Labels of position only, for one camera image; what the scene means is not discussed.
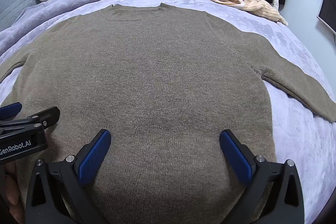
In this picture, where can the lavender embossed quilt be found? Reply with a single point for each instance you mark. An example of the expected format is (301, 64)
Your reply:
(65, 1)

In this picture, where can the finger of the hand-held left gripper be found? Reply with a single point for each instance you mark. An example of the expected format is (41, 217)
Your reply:
(10, 109)
(47, 115)

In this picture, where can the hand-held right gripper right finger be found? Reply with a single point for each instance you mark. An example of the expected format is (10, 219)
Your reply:
(236, 158)

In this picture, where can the lavender bed blanket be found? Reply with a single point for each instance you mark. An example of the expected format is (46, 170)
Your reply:
(302, 148)

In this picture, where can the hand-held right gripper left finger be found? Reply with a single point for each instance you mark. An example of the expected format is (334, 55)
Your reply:
(94, 154)

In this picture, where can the person's left hand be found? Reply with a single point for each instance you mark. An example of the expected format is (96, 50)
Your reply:
(11, 187)

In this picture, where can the olive knit sweater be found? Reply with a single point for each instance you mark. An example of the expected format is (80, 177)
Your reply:
(157, 82)

